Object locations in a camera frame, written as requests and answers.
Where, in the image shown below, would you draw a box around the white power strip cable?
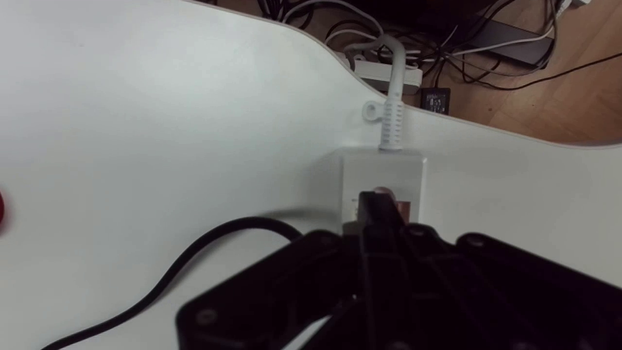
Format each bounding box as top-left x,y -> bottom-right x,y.
283,0 -> 410,155

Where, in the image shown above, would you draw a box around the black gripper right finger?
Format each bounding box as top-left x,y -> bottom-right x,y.
371,192 -> 622,350

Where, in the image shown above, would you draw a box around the white floor power strip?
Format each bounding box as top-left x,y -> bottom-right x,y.
353,58 -> 421,91

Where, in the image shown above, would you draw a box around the black plug and cable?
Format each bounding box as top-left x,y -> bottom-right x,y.
38,215 -> 307,350

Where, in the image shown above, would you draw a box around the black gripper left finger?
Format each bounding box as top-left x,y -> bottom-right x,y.
174,190 -> 377,350

